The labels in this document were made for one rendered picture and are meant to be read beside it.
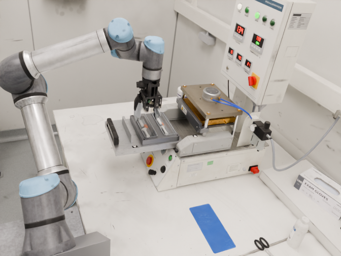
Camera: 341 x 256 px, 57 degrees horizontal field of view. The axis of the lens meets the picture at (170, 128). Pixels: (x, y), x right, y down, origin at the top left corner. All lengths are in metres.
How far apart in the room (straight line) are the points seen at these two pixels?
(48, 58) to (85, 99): 1.89
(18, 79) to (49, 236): 0.50
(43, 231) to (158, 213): 0.51
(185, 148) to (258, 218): 0.43
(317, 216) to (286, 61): 0.66
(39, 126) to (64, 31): 1.58
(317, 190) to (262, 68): 0.59
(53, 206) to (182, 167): 0.59
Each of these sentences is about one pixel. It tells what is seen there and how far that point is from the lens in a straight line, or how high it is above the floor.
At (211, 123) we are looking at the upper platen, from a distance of 1.38.
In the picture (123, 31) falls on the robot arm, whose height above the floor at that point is 1.45.
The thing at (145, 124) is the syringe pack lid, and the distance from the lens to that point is 1.38.
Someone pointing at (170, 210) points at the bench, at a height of 0.75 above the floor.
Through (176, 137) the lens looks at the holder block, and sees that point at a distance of 1.35.
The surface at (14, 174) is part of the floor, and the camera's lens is 2.71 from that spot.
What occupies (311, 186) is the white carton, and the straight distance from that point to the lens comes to 1.54.
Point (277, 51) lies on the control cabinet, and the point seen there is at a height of 1.39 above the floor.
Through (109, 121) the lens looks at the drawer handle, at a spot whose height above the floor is 1.01.
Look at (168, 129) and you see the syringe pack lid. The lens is 1.36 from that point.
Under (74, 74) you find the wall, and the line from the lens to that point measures 2.83.
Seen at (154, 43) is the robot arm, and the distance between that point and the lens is 1.15.
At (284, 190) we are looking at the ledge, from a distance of 1.55.
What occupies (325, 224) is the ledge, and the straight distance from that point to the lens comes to 1.49.
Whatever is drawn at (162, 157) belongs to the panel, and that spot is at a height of 0.86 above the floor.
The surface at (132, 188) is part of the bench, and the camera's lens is 1.43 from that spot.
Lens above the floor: 1.76
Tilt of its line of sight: 33 degrees down
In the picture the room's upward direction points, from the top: 8 degrees clockwise
